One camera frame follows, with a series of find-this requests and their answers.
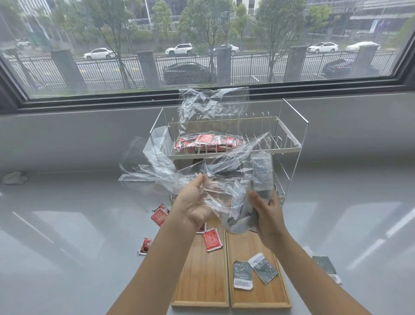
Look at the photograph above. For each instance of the person's right hand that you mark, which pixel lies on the person's right hand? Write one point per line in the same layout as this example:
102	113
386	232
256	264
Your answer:
269	224

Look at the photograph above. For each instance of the person's left hand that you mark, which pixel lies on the person's left hand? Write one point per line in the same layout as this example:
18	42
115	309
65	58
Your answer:
193	207

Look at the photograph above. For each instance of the clear plastic bag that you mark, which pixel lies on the clear plastic bag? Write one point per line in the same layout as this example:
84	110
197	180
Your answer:
210	104
181	175

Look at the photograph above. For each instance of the wooden tray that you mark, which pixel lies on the wooden tray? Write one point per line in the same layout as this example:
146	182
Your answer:
259	295
201	279

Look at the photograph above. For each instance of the person's left forearm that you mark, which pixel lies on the person's left forearm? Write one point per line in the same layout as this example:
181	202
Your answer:
155	276

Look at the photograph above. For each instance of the person's right forearm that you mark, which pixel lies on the person's right forearm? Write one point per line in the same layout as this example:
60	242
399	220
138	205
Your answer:
301	279

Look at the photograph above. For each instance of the white plastic cutlery holder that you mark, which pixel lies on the white plastic cutlery holder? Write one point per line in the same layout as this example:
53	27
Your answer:
160	139

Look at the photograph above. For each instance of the black sedan car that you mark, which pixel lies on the black sedan car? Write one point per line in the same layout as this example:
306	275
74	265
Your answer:
188	73

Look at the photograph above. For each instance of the white suv car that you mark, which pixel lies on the white suv car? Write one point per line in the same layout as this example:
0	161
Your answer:
179	49

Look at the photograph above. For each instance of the white sedan car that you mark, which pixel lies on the white sedan car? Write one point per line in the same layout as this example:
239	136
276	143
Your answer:
322	47
99	53
231	49

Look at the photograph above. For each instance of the black fence with grey pillars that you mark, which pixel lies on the black fence with grey pillars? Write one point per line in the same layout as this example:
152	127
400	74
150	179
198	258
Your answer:
65	69

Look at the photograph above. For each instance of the row of green street trees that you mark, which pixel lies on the row of green street trees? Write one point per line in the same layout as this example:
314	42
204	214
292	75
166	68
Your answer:
204	19

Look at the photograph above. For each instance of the white covered car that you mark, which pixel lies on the white covered car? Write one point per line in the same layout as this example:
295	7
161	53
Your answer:
361	46

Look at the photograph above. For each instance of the dark window frame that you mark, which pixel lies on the dark window frame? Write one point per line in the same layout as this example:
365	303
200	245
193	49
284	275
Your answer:
129	101

